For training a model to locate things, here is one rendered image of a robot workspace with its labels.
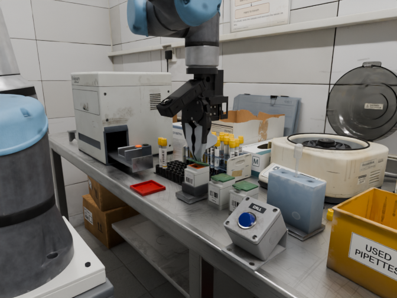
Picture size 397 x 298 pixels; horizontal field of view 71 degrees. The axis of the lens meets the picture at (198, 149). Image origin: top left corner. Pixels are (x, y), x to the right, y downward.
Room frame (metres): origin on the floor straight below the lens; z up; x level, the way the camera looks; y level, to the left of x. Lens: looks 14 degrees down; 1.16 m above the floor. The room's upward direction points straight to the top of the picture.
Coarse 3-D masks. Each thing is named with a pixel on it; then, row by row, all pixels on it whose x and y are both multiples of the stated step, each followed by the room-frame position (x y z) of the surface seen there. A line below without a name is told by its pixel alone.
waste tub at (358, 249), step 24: (384, 192) 0.43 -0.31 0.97; (336, 216) 0.37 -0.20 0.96; (360, 216) 0.35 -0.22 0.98; (384, 216) 0.43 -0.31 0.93; (336, 240) 0.37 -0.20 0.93; (360, 240) 0.34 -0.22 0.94; (384, 240) 0.32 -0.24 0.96; (336, 264) 0.36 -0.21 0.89; (360, 264) 0.34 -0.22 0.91; (384, 264) 0.31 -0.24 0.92; (384, 288) 0.31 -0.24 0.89
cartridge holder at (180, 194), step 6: (186, 186) 0.63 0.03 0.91; (192, 186) 0.61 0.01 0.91; (198, 186) 0.61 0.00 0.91; (204, 186) 0.62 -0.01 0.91; (180, 192) 0.63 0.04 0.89; (186, 192) 0.63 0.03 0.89; (192, 192) 0.61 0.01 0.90; (198, 192) 0.61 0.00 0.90; (204, 192) 0.62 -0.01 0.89; (180, 198) 0.62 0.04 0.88; (186, 198) 0.60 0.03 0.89; (192, 198) 0.60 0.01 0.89; (198, 198) 0.61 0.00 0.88; (204, 198) 0.62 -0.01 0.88
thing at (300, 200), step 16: (272, 176) 0.52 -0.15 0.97; (288, 176) 0.50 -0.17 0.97; (304, 176) 0.50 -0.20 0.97; (272, 192) 0.52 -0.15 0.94; (288, 192) 0.49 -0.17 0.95; (304, 192) 0.46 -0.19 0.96; (320, 192) 0.46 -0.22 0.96; (288, 208) 0.49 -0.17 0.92; (304, 208) 0.46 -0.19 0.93; (320, 208) 0.47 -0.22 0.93; (288, 224) 0.48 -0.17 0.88; (304, 224) 0.46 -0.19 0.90; (320, 224) 0.47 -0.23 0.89
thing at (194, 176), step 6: (192, 168) 0.63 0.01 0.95; (198, 168) 0.62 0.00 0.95; (204, 168) 0.63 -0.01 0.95; (186, 174) 0.63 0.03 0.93; (192, 174) 0.62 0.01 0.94; (198, 174) 0.62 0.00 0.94; (204, 174) 0.63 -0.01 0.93; (186, 180) 0.63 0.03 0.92; (192, 180) 0.62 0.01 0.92; (198, 180) 0.62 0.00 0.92; (204, 180) 0.63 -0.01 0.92
